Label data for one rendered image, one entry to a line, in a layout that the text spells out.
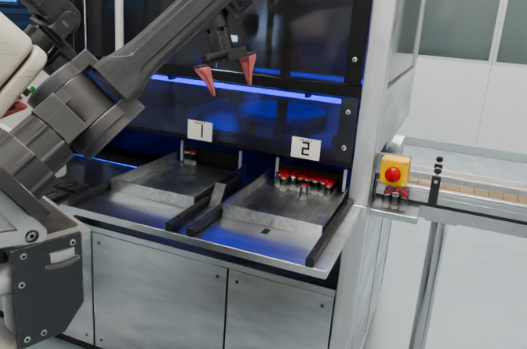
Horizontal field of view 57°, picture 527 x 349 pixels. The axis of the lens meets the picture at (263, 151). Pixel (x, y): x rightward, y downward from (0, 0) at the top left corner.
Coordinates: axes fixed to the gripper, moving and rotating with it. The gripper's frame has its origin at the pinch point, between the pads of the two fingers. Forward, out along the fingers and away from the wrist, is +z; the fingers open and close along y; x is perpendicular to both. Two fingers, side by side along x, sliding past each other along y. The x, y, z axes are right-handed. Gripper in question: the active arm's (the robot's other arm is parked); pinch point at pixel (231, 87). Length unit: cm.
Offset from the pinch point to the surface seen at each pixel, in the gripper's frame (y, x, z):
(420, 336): -39, 5, 92
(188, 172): 9.6, -32.3, 26.5
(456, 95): -362, -302, 123
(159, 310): 30, -47, 75
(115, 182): 31.9, -21.1, 18.9
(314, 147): -21.0, -3.8, 23.5
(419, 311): -41, 5, 83
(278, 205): -5.2, -0.8, 34.6
